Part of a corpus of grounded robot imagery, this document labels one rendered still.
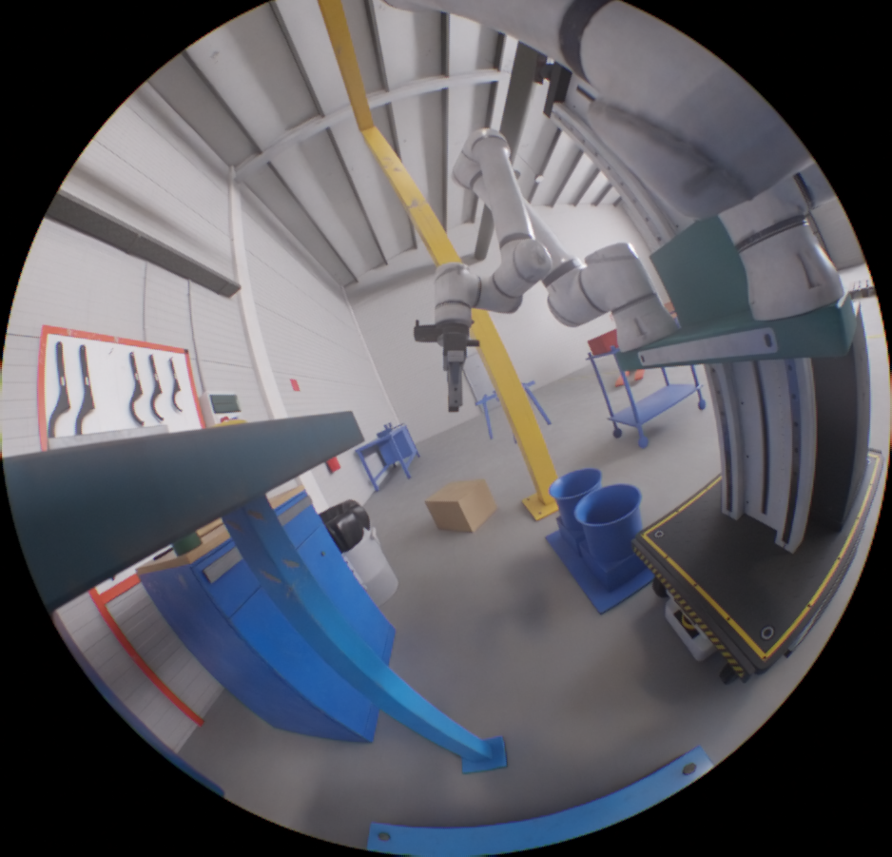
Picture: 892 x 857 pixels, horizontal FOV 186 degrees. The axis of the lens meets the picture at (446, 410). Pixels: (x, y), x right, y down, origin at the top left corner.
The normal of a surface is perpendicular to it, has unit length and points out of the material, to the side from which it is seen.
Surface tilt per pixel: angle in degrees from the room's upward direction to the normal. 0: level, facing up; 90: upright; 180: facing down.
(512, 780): 0
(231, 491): 90
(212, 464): 90
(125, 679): 90
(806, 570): 0
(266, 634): 90
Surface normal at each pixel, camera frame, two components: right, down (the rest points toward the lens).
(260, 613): 0.91, -0.40
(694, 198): -0.14, 0.99
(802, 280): -0.93, 0.07
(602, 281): -0.87, 0.39
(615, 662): -0.40, -0.91
